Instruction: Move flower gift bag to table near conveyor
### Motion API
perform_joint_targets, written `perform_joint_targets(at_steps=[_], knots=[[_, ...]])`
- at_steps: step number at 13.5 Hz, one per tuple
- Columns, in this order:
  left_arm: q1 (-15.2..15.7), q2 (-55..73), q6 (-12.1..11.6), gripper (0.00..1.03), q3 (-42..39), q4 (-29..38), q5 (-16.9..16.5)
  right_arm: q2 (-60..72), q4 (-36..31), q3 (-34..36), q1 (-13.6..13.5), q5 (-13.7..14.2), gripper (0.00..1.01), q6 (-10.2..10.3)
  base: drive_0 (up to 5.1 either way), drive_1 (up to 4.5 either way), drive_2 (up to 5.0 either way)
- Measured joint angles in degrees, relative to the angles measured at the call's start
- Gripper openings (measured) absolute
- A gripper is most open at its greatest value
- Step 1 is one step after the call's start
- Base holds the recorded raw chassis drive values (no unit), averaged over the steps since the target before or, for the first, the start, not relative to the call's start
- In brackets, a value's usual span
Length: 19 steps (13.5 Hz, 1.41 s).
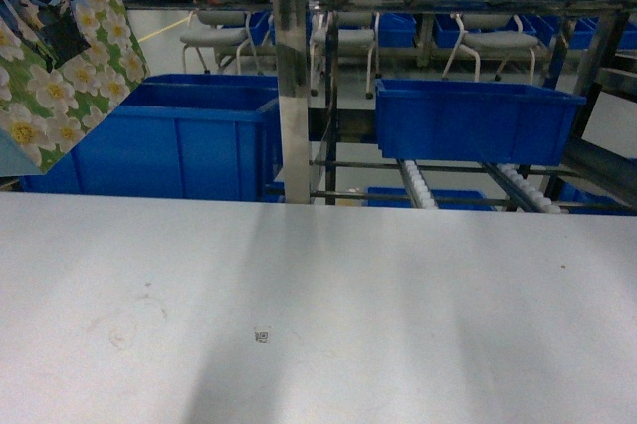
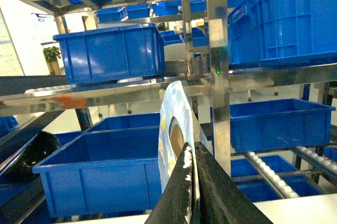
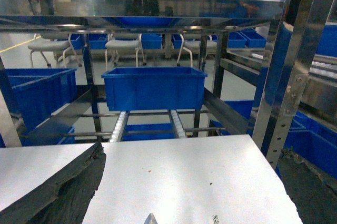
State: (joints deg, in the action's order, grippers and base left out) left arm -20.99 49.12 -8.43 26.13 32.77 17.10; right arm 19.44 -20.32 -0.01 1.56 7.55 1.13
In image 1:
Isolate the flower gift bag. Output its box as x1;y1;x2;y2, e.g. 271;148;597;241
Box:
1;0;149;177

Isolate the blue bin on conveyor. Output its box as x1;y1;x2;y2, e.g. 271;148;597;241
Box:
375;79;586;166

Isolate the blue bin behind table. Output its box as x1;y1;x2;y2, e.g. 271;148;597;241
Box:
20;74;283;202

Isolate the grey office chair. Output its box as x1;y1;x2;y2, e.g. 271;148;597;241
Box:
180;9;262;75

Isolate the steel rack post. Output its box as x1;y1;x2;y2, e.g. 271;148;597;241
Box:
272;0;311;204

